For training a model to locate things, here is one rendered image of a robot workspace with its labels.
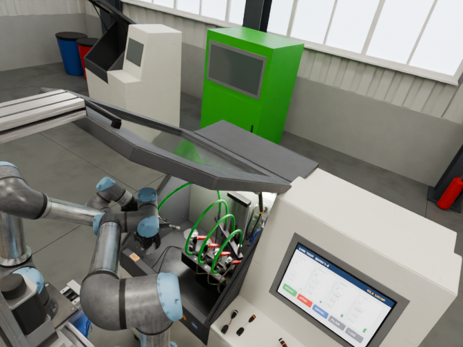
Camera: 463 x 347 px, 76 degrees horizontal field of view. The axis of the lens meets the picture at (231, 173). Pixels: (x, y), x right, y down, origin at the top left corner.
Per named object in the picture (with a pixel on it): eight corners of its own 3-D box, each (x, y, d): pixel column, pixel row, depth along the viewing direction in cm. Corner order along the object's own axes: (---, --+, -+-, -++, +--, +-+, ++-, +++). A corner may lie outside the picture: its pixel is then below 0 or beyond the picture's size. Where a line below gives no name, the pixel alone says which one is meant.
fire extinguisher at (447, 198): (435, 206, 404) (458, 174, 373) (436, 201, 414) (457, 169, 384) (450, 212, 397) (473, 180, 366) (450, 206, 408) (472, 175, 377)
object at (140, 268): (123, 269, 176) (121, 250, 167) (129, 264, 179) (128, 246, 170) (200, 341, 149) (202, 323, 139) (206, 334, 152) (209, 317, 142)
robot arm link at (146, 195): (136, 200, 110) (136, 186, 116) (138, 221, 116) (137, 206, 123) (158, 198, 112) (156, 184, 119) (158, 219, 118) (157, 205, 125)
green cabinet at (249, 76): (198, 137, 484) (206, 29, 392) (230, 124, 539) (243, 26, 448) (250, 164, 435) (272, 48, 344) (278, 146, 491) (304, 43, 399)
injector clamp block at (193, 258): (180, 268, 177) (181, 251, 168) (192, 259, 184) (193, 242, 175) (224, 304, 162) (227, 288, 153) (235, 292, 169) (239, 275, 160)
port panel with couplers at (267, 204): (245, 236, 175) (254, 195, 157) (249, 233, 177) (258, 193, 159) (263, 248, 169) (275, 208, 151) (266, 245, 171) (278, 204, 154)
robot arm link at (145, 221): (127, 241, 106) (128, 219, 114) (160, 237, 109) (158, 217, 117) (125, 225, 101) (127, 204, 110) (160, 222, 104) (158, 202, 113)
